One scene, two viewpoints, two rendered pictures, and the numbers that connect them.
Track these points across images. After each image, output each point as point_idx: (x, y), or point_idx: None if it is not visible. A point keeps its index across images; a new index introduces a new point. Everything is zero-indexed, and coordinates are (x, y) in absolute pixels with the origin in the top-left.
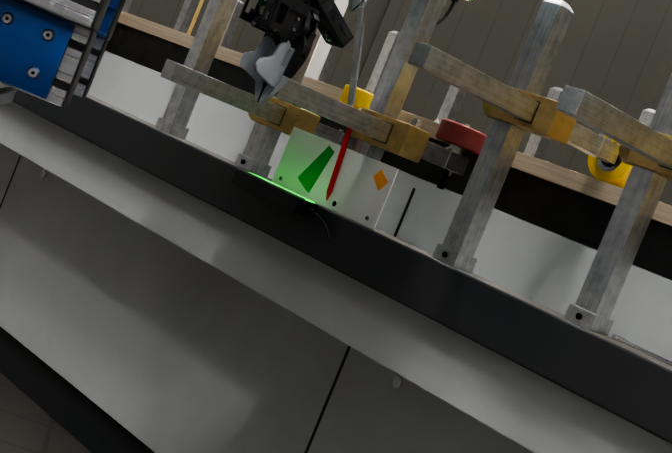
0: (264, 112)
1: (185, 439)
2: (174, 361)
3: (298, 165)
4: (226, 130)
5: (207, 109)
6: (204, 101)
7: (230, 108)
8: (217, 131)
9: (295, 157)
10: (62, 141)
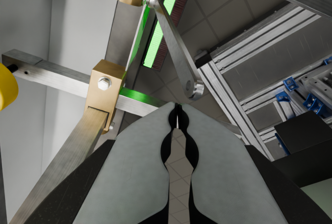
0: (143, 96)
1: None
2: None
3: (139, 37)
4: (19, 168)
5: (14, 193)
6: (11, 200)
7: (8, 185)
8: (21, 171)
9: (136, 46)
10: None
